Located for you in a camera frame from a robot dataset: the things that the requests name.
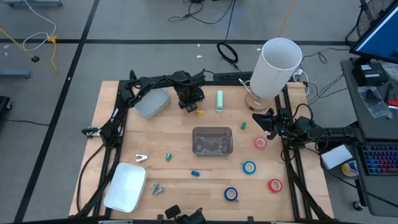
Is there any black power strip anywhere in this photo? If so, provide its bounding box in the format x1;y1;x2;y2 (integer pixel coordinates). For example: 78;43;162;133
213;72;253;83

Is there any grey desk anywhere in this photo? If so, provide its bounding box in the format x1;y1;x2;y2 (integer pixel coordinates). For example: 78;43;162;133
340;57;398;217

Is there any coiled black cable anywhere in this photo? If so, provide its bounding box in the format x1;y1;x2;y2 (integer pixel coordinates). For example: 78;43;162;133
216;0;242;72

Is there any white cardboard box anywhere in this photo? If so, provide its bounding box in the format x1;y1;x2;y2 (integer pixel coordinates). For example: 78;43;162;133
320;144;354;170

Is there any black floor cable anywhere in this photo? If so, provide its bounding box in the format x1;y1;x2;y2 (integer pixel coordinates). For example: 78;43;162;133
168;0;237;25

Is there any dark blue tape roll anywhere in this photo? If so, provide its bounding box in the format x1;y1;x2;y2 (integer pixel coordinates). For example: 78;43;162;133
224;187;239;202

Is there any clear plastic bag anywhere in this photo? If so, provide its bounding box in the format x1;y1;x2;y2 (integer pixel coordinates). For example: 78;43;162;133
357;85;393;119

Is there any light blue tape roll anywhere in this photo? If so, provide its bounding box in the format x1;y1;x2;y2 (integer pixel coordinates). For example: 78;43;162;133
242;161;257;175

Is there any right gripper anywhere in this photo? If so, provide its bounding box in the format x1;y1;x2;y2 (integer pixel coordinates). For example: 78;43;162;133
252;108;296;141

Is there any black computer monitor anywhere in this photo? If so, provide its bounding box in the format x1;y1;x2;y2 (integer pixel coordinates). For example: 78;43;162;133
349;0;398;65

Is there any orange floor cable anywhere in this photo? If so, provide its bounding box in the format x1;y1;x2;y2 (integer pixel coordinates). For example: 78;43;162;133
278;0;296;38

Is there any light grey plastic bin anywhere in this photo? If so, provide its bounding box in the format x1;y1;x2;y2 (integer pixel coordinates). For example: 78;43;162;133
134;88;171;120

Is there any red tape roll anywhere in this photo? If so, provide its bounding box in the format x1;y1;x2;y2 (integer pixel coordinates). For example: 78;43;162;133
267;178;284;194

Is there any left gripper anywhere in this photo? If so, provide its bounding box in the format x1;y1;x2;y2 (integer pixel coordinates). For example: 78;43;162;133
175;82;206;113

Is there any white floor cable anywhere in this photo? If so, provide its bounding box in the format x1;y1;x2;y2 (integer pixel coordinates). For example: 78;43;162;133
22;0;57;52

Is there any smoked transparent plastic bin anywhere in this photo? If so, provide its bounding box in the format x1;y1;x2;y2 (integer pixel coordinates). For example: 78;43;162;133
192;126;234;157

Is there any white power adapter with cable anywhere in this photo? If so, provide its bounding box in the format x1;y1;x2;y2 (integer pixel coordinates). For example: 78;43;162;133
292;67;310;96

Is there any white shade table lamp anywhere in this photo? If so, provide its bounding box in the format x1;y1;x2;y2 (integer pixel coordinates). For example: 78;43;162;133
244;37;303;112

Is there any black caster base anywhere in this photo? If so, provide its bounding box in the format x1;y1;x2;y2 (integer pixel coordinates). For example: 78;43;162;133
0;95;12;113

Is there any mint green stapler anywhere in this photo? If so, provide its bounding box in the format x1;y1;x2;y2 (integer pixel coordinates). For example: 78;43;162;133
216;90;224;113

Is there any small black box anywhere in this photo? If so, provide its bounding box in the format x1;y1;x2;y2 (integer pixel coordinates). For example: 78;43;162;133
351;62;389;87

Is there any black floor fan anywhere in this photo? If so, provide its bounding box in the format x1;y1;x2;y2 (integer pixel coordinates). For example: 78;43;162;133
345;0;396;47

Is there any pink tape roll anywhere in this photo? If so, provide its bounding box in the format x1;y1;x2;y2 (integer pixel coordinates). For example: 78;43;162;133
253;136;268;150

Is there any yellow floor cable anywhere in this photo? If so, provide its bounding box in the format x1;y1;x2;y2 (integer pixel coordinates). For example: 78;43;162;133
0;27;59;72

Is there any white plastic bin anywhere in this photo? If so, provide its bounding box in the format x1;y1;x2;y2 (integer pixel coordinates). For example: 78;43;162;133
103;162;147;213

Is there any backlit rainbow keyboard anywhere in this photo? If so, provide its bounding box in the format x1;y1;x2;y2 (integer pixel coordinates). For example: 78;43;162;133
361;143;398;177

